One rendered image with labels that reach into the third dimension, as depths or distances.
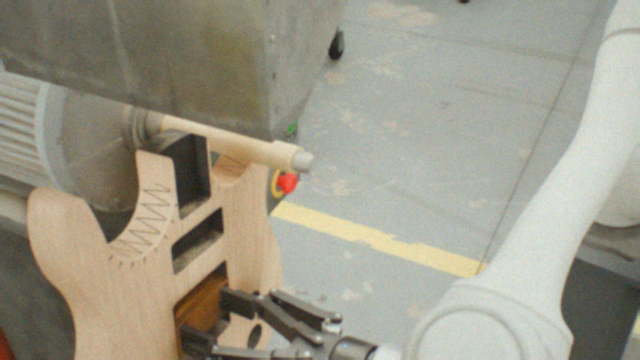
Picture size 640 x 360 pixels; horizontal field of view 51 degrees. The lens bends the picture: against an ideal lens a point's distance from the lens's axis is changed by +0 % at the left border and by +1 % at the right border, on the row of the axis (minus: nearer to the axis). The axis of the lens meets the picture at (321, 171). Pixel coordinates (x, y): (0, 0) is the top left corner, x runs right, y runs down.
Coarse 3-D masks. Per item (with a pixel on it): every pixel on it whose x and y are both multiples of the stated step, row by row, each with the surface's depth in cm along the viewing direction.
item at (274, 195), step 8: (296, 120) 117; (296, 128) 118; (280, 136) 113; (288, 136) 116; (296, 136) 119; (296, 144) 120; (216, 152) 109; (216, 160) 110; (272, 176) 114; (296, 176) 123; (272, 184) 115; (272, 192) 116; (280, 192) 118; (272, 200) 117; (280, 200) 120; (272, 208) 118
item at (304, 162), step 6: (300, 150) 74; (300, 156) 73; (306, 156) 73; (312, 156) 74; (294, 162) 73; (300, 162) 73; (306, 162) 73; (312, 162) 74; (294, 168) 74; (300, 168) 73; (306, 168) 73; (312, 168) 74
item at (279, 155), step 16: (176, 128) 79; (192, 128) 78; (208, 128) 78; (224, 144) 77; (240, 144) 76; (256, 144) 75; (272, 144) 75; (288, 144) 75; (256, 160) 75; (272, 160) 74; (288, 160) 73
